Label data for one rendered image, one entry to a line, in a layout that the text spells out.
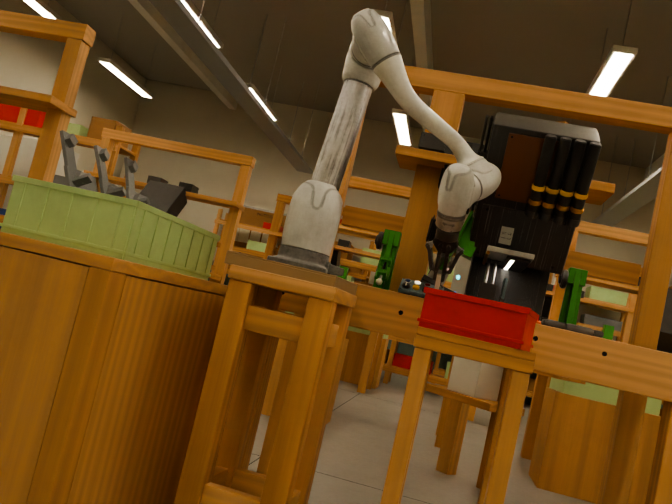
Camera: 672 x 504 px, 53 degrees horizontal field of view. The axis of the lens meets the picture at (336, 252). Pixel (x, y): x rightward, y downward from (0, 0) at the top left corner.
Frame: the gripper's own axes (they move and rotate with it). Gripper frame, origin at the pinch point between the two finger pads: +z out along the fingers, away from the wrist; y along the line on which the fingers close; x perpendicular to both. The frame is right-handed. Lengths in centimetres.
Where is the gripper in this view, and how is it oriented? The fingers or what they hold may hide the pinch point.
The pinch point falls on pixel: (438, 280)
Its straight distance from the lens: 230.7
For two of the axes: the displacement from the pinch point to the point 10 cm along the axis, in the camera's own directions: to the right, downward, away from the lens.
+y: 9.6, 2.1, -1.9
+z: -0.9, 8.7, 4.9
